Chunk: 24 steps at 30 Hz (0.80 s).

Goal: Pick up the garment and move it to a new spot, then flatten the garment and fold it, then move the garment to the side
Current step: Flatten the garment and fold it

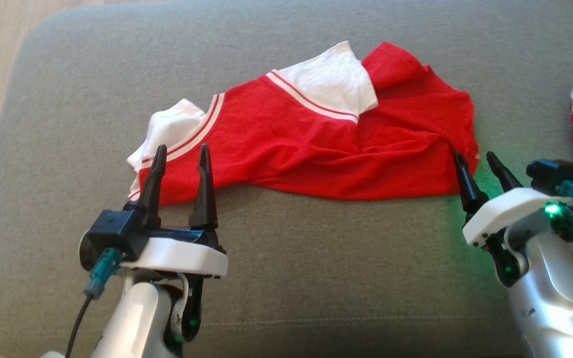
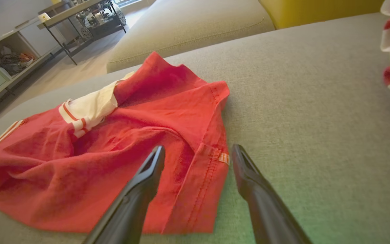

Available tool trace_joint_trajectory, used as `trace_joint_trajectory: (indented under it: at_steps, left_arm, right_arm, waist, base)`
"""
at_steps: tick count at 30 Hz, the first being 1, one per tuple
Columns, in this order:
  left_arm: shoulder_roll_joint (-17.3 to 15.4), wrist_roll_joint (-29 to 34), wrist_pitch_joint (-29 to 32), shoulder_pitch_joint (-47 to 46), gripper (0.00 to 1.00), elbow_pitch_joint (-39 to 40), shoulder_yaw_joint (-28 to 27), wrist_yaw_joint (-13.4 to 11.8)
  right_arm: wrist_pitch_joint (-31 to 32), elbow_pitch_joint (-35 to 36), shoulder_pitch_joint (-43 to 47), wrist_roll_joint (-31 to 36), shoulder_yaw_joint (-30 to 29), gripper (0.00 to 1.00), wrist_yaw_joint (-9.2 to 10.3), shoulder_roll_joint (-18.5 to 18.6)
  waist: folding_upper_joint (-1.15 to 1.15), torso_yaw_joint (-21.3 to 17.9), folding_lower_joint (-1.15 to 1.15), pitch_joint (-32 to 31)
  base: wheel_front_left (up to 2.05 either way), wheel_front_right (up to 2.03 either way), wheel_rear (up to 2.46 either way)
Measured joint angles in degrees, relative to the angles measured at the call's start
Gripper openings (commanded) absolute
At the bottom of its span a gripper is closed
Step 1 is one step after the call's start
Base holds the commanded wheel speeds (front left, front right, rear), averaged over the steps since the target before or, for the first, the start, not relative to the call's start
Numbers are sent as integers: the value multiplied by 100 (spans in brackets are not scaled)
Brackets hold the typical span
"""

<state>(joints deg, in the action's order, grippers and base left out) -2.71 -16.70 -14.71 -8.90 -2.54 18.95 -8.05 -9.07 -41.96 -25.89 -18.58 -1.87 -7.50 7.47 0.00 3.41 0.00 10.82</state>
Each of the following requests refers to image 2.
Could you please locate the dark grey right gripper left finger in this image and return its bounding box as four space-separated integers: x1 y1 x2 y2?
83 145 166 244

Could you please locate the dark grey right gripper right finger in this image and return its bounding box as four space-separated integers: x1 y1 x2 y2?
231 144 313 244

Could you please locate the red and white basketball jersey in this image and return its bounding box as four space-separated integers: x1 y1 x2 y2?
0 52 231 235

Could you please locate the tangled clutter pile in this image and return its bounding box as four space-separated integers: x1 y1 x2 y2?
0 46 36 76

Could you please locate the white and black toy robot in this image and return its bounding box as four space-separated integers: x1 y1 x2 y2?
77 0 127 40

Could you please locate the coffee table with black legs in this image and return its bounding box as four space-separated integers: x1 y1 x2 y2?
37 0 128 65

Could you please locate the yellow sofa backrest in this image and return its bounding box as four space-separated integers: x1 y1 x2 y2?
259 0 385 29

